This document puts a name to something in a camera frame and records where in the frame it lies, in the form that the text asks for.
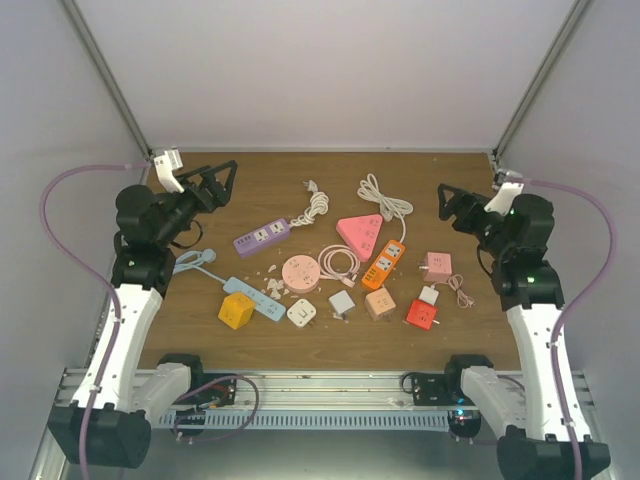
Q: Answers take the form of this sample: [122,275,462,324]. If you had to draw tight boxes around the beige cube socket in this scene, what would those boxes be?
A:
[364,287,396,322]

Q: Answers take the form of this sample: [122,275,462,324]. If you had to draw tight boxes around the aluminium front rail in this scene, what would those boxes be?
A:
[53,369,595,412]

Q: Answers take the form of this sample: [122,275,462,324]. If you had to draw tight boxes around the blue power strip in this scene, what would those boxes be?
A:
[173,248,286,322]

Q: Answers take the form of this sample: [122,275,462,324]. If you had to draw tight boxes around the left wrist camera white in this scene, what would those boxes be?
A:
[153,148,184,193]

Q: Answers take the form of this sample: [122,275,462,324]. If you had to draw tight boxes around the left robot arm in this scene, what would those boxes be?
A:
[47,161,238,476]

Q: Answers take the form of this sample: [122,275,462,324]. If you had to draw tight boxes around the purple power strip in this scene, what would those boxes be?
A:
[233,218,291,258]

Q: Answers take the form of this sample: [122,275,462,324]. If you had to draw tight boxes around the slotted cable duct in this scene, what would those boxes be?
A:
[157,409,449,432]

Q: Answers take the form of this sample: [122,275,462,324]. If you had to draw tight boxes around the white square plug adapter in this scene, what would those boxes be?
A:
[286,298,317,328]

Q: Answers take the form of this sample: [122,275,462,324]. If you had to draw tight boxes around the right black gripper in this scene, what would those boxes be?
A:
[437,184,511,259]

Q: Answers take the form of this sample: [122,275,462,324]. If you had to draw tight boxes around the pink round power socket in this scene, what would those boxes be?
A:
[281,255,321,294]

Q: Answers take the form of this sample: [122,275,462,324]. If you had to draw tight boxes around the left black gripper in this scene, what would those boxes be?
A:
[155,160,237,246]

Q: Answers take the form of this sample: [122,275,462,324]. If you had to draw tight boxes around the white usb charger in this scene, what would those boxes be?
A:
[418,286,439,306]

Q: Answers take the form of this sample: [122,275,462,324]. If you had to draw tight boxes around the white cord of orange strip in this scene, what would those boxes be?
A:
[356,173,415,245]

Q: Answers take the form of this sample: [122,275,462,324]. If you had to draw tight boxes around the right metal frame post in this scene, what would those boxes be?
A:
[489,0,593,165]

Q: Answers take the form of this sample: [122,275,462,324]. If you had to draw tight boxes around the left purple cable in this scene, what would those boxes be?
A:
[39,160,152,480]

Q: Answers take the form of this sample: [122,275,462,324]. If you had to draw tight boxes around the pink cube socket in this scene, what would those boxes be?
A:
[420,252,453,283]

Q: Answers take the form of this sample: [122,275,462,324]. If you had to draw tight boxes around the pink triangular power strip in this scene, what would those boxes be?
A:
[336,214,383,262]

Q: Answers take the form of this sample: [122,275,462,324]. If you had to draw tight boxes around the metal frame post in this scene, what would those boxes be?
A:
[489,0,593,165]
[59,0,151,159]

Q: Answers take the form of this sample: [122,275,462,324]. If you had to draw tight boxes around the left metal frame post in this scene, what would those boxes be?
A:
[59,0,151,159]

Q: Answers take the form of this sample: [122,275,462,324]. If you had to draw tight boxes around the orange power strip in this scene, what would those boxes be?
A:
[361,240,405,290]

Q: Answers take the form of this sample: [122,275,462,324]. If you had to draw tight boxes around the red cube socket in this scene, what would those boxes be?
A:
[404,299,438,331]

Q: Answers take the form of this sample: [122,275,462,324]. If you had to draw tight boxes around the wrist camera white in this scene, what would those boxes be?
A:
[484,168,524,216]
[153,148,184,193]

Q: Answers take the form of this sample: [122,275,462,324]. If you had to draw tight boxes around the grey white charger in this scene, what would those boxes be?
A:
[328,290,356,320]

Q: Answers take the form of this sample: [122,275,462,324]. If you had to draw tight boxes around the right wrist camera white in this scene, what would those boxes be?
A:
[484,168,524,216]

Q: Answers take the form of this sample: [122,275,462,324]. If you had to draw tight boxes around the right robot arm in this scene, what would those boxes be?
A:
[438,179,611,479]

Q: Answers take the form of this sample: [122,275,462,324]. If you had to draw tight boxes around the yellow cube socket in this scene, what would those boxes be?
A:
[218,292,256,330]

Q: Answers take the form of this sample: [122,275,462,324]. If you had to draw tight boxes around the pink coiled power cord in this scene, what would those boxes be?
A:
[317,243,361,290]

